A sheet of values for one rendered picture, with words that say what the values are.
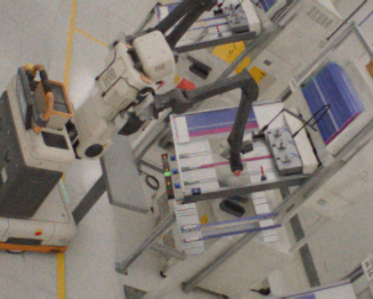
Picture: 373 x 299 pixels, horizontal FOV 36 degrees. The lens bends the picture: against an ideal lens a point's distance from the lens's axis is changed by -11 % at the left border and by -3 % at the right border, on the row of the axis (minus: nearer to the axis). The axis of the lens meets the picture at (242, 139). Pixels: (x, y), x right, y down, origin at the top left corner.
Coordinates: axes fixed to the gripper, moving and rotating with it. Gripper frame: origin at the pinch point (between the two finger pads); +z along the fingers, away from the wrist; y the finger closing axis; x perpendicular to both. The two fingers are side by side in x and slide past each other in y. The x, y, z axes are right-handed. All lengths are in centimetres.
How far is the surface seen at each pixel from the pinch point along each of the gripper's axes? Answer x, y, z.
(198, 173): 20.6, 6.6, 0.0
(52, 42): 124, 198, 9
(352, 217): -99, 66, 147
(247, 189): -3.3, -10.1, 2.1
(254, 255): -4, -11, 65
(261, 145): -18.1, 21.2, 1.9
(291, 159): -30.9, -0.3, -3.8
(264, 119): -25, 43, 2
